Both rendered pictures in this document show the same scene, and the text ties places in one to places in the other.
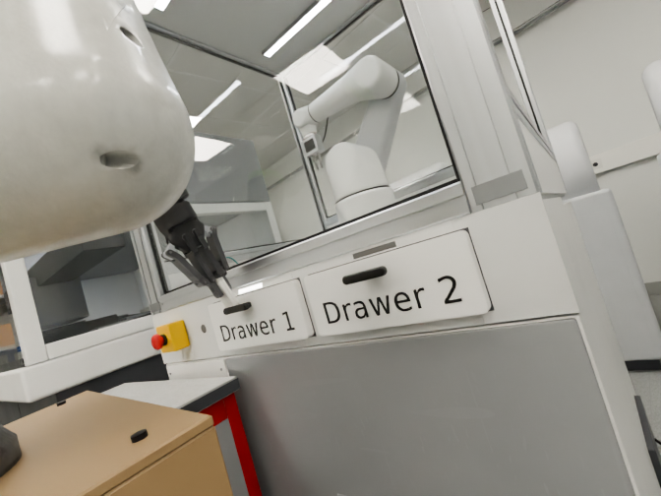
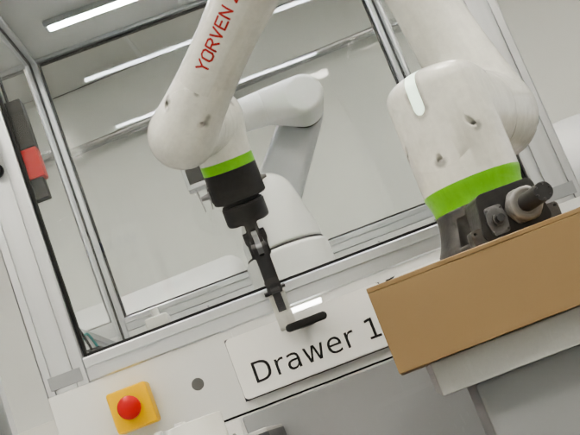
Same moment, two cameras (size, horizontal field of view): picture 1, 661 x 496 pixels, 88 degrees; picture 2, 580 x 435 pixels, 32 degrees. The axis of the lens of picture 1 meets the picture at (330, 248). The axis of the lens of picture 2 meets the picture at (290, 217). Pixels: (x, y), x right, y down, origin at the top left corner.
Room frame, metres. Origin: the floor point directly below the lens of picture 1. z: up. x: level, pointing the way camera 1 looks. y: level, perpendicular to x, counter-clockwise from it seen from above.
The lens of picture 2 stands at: (-0.66, 1.29, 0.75)
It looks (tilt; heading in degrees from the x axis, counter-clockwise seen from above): 11 degrees up; 320
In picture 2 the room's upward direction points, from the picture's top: 21 degrees counter-clockwise
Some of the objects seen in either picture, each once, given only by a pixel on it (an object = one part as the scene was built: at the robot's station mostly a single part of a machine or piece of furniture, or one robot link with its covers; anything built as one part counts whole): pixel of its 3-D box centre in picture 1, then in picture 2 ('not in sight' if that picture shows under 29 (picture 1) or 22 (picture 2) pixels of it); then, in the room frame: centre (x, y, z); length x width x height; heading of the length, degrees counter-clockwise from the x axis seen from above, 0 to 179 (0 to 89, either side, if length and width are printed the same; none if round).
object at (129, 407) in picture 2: (158, 341); (129, 407); (0.88, 0.49, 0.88); 0.04 x 0.03 x 0.04; 53
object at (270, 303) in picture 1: (255, 318); (312, 341); (0.72, 0.19, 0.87); 0.29 x 0.02 x 0.11; 53
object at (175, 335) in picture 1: (171, 337); (133, 407); (0.90, 0.47, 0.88); 0.07 x 0.05 x 0.07; 53
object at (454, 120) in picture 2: not in sight; (456, 135); (0.18, 0.28, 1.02); 0.16 x 0.13 x 0.19; 107
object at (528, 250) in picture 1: (380, 272); (330, 350); (1.08, -0.13, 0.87); 1.02 x 0.95 x 0.14; 53
